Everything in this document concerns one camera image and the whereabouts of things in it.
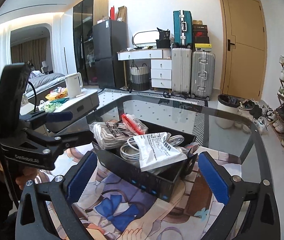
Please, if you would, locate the white usb cable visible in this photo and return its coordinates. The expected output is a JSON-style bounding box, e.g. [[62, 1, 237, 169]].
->
[[119, 134, 185, 162]]

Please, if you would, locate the white hard suitcase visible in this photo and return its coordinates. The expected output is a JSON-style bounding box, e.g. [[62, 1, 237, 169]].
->
[[171, 48, 192, 93]]

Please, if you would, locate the black refrigerator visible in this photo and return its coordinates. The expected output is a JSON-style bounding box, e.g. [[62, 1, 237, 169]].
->
[[92, 20, 127, 89]]

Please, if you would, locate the black glass wardrobe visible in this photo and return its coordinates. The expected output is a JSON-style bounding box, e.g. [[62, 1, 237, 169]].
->
[[73, 0, 108, 85]]

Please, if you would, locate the black handbag on desk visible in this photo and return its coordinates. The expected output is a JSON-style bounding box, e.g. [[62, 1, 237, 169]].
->
[[156, 28, 171, 49]]

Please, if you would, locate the red white zip bag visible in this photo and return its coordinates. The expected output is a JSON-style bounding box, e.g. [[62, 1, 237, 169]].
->
[[121, 114, 148, 135]]

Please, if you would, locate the white drawer desk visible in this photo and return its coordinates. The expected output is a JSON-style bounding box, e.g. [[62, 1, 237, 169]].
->
[[117, 49, 172, 90]]

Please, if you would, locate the grey side cabinet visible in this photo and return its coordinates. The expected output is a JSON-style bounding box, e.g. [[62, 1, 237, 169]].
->
[[33, 89, 99, 136]]

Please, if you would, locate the wooden door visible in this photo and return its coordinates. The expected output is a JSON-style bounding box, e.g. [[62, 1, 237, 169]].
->
[[220, 0, 267, 100]]

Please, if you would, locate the anime print desk mat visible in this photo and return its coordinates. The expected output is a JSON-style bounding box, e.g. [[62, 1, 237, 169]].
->
[[35, 142, 245, 240]]

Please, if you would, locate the striped woven basket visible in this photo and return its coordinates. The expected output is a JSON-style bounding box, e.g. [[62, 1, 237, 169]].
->
[[130, 63, 150, 91]]

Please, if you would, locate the stack of shoe boxes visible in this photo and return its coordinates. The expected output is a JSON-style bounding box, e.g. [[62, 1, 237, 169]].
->
[[192, 20, 212, 52]]

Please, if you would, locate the black cardboard storage box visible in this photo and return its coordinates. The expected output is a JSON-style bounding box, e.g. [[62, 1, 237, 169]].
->
[[89, 121, 197, 202]]

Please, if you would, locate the white trash bin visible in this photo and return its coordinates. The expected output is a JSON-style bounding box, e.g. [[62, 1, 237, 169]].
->
[[215, 94, 240, 129]]

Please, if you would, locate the bed with grey blanket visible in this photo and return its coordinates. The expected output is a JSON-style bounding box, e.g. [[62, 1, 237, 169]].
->
[[28, 73, 66, 96]]

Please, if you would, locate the white electric kettle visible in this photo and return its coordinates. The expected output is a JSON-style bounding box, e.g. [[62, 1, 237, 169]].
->
[[64, 72, 83, 99]]

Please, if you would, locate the teal suitcase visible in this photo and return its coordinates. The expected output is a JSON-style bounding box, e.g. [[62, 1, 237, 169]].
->
[[173, 10, 193, 49]]

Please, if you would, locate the silver aluminium suitcase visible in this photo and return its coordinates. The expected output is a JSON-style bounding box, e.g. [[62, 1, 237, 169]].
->
[[190, 51, 215, 100]]

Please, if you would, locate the adidas bag of white laces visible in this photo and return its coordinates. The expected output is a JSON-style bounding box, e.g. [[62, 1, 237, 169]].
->
[[89, 121, 134, 150]]

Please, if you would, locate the green white snack packet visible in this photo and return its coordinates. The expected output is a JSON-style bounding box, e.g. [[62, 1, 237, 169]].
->
[[133, 132, 187, 172]]

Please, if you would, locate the oval mirror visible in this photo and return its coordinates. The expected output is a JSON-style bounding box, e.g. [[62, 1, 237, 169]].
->
[[131, 30, 159, 47]]

